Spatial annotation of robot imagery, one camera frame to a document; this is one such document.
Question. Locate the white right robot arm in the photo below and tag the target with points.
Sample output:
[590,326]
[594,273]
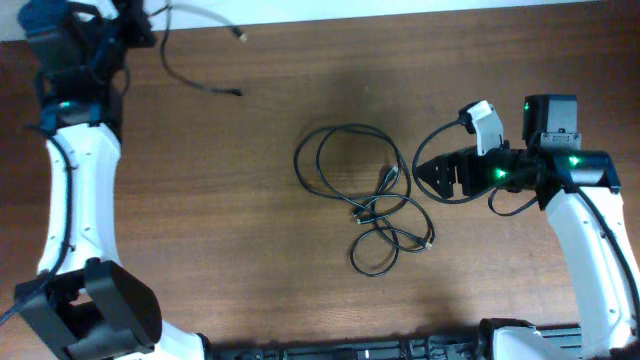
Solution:
[580,193]

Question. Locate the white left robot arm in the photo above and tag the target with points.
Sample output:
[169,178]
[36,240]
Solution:
[83,304]

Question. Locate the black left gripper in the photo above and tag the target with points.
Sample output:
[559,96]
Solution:
[131,16]

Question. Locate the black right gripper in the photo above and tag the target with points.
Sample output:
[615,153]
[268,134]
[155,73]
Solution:
[463,174]

